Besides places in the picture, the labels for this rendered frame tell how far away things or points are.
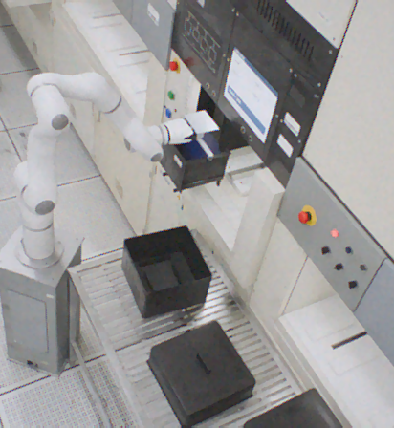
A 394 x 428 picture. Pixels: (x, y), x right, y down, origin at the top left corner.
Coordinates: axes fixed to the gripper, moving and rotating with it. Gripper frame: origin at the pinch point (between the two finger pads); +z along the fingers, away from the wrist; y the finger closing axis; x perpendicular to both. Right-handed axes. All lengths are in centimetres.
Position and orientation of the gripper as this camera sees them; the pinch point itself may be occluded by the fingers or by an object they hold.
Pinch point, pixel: (199, 125)
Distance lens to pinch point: 256.1
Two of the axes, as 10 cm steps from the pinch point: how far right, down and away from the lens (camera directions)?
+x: 1.4, -6.7, -7.3
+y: 4.6, 6.9, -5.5
